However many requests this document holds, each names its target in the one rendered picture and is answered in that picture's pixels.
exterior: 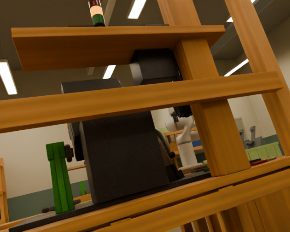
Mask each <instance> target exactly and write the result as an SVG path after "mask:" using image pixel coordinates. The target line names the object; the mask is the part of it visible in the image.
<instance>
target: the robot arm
mask: <svg viewBox="0 0 290 232"><path fill-rule="evenodd" d="M168 113H169V116H168V118H167V119H166V123H165V125H166V129H167V130H168V131H170V132H175V131H179V130H182V129H184V132H183V133H182V134H181V135H179V136H178V137H177V138H176V143H177V146H178V150H179V154H180V158H181V162H182V165H183V167H181V168H179V169H184V168H189V167H193V166H197V165H200V164H202V162H201V163H197V159H196V155H195V152H194V149H193V145H192V141H191V136H190V133H191V129H192V127H193V124H194V119H193V116H189V117H187V118H185V117H181V118H179V117H178V116H177V114H176V113H175V111H174V108H173V107H171V108H168Z"/></svg>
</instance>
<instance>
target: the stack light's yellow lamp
mask: <svg viewBox="0 0 290 232"><path fill-rule="evenodd" d="M90 12H91V16H92V18H93V16H95V15H102V16H103V13H102V9H101V7H100V6H93V7H91V9H90Z"/></svg>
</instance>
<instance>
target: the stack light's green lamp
mask: <svg viewBox="0 0 290 232"><path fill-rule="evenodd" d="M92 21H93V26H94V27H98V26H102V27H105V22H104V17H103V16H102V15H95V16H93V18H92Z"/></svg>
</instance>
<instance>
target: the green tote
mask: <svg viewBox="0 0 290 232"><path fill-rule="evenodd" d="M278 144H279V143H278V142H274V143H270V144H267V145H262V146H258V147H255V148H251V149H247V150H245V151H246V154H247V157H248V159H249V160H254V159H259V158H260V159H261V160H262V159H267V158H272V157H279V156H282V153H281V151H280V148H279V146H278Z"/></svg>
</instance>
